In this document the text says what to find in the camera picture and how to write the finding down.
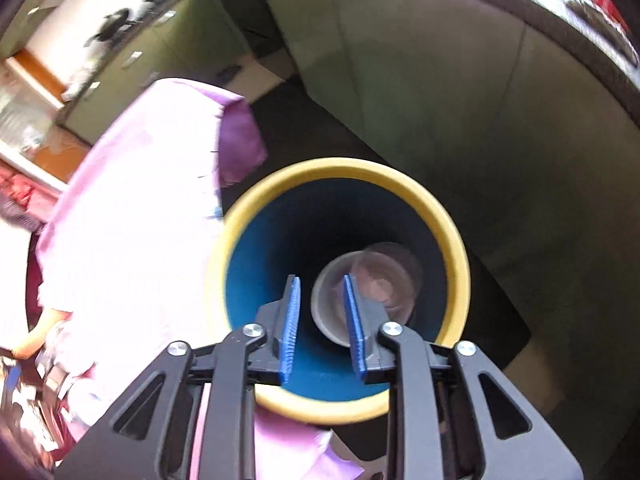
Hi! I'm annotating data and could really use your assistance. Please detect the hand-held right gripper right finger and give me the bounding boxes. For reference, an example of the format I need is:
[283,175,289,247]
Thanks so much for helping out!
[342,274,586,480]

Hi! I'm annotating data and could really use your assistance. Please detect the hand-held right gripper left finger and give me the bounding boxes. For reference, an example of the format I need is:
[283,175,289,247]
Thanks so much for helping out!
[54,274,302,480]

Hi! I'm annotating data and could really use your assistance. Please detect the clear plastic cup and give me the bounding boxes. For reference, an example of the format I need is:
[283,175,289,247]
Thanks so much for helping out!
[310,241,426,348]

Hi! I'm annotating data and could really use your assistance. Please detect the yellow rimmed blue trash bin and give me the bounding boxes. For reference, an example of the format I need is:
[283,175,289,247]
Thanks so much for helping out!
[206,157,472,427]

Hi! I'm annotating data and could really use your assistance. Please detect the pink floral tablecloth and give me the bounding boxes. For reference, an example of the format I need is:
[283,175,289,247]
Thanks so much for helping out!
[35,77,366,480]

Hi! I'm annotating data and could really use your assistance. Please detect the green sink side cabinets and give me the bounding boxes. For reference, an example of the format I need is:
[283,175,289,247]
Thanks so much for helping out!
[252,0,640,391]

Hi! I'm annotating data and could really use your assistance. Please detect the green stove side cabinets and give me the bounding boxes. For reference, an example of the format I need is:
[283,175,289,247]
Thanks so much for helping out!
[55,0,253,146]

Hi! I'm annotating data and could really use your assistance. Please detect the black lidded wok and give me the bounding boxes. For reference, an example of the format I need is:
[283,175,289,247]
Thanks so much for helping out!
[87,9,137,50]

